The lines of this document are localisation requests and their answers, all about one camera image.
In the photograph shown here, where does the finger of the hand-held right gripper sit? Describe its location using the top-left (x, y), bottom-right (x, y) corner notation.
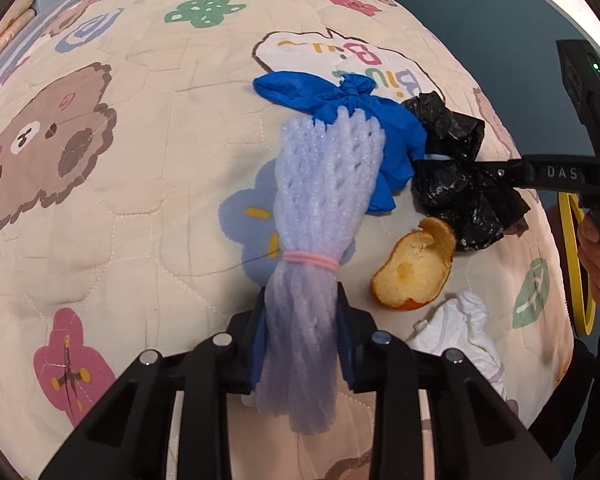
top-left (424, 154), bottom-right (528, 171)
top-left (480, 168), bottom-right (529, 189)

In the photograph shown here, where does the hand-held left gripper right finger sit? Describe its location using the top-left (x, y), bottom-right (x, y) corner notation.
top-left (337, 290), bottom-right (546, 480)

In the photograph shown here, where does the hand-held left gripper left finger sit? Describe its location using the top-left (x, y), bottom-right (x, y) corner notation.
top-left (40, 285), bottom-right (270, 480)

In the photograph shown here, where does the black plastic bag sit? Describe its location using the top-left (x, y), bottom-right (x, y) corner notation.
top-left (402, 91), bottom-right (531, 252)

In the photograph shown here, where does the yellow trash bin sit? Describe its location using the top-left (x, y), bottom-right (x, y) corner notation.
top-left (557, 190), bottom-right (598, 337)

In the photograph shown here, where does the long lavender foam net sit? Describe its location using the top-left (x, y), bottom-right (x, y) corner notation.
top-left (250, 114), bottom-right (387, 436)

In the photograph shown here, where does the person's right hand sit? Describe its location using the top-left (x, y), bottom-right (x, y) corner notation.
top-left (576, 212), bottom-right (600, 310)

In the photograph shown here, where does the blue plastic bag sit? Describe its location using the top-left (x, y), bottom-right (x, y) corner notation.
top-left (254, 72), bottom-right (428, 213)

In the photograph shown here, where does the white tissue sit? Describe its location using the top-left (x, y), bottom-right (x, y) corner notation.
top-left (407, 290), bottom-right (508, 401)

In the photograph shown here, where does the orange peel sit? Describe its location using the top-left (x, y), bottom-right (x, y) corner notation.
top-left (370, 216), bottom-right (457, 311)

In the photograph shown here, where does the bear print blanket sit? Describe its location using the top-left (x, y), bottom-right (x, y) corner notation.
top-left (0, 0), bottom-right (576, 480)

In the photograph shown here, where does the blue striped bed sheet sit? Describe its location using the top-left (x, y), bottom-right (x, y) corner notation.
top-left (0, 10), bottom-right (56, 91)

